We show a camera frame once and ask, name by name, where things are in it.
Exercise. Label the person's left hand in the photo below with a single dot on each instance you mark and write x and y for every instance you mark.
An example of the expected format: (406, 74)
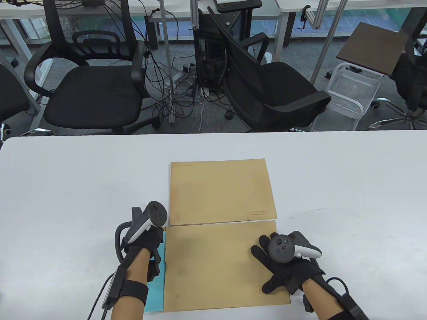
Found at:
(150, 238)

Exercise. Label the person's right hand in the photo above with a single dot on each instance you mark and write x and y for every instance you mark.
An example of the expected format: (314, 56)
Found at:
(290, 273)

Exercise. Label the grey hand controller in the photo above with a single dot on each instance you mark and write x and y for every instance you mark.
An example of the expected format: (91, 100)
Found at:
(280, 250)
(156, 213)

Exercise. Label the teal paper sheet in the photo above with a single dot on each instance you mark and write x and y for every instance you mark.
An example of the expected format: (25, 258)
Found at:
(156, 296)

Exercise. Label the brown paper envelope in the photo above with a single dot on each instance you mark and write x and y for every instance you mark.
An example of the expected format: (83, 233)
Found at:
(217, 263)
(217, 190)

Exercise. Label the person's left forearm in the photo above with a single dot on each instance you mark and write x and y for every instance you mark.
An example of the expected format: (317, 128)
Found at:
(136, 266)

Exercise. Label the person's right forearm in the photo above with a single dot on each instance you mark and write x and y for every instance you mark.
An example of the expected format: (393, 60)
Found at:
(320, 300)

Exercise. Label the black office chair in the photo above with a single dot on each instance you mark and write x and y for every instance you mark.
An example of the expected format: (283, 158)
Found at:
(408, 80)
(287, 83)
(10, 96)
(93, 96)

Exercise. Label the white power strip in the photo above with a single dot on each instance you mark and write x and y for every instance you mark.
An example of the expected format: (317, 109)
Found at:
(185, 68)

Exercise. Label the black computer tower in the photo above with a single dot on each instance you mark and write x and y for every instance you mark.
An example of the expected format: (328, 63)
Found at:
(208, 56)

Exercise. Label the white metal rack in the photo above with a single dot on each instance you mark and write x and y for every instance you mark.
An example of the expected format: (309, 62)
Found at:
(352, 85)

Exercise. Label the aluminium profile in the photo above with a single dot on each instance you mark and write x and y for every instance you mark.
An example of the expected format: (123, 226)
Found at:
(195, 16)
(317, 18)

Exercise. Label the dark brown board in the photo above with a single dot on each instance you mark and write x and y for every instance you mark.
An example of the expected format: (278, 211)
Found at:
(373, 48)

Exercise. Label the black clamp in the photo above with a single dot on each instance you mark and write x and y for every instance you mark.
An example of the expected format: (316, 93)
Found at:
(304, 16)

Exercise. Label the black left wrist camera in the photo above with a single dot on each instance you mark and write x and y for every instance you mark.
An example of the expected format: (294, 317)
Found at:
(153, 270)

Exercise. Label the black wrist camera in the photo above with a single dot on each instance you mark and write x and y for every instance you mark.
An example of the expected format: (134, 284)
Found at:
(153, 270)
(307, 303)

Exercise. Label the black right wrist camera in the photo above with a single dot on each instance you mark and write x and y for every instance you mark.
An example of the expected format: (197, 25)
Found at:
(307, 303)

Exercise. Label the aluminium post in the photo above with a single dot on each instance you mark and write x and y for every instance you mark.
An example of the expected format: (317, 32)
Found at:
(166, 50)
(328, 40)

